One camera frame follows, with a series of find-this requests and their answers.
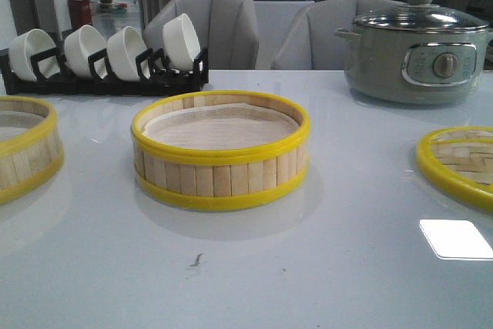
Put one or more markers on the white bowl far right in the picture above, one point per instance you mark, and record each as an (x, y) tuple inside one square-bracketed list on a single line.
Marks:
[(181, 42)]

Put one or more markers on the white bowl far left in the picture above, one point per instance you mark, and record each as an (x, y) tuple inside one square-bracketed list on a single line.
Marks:
[(23, 47)]

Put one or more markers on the glass pot lid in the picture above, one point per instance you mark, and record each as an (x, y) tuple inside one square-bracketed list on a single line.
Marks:
[(421, 16)]

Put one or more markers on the black dish rack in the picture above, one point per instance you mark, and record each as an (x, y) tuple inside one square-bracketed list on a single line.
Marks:
[(155, 76)]

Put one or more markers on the grey chair right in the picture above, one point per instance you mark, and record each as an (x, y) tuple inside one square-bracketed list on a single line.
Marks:
[(310, 42)]

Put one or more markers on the grey chair left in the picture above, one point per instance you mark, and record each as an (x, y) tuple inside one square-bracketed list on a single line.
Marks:
[(227, 28)]

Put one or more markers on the white bowl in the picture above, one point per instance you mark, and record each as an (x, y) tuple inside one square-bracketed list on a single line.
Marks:
[(23, 47), (79, 46), (181, 42), (122, 50)]

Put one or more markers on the red trash bin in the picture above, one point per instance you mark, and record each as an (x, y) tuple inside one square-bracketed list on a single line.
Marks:
[(79, 13)]

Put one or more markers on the grey chair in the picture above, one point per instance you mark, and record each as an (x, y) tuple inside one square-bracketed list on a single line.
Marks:
[(310, 42), (227, 28)]

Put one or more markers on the woven bamboo steamer lid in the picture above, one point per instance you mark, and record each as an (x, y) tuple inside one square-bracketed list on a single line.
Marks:
[(458, 161)]

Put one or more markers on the grey electric cooking pot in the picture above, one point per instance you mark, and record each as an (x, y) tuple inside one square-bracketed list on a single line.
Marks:
[(414, 67)]

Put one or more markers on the bamboo steamer tray yellow rims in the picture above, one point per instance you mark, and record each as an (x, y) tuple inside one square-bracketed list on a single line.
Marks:
[(31, 148)]

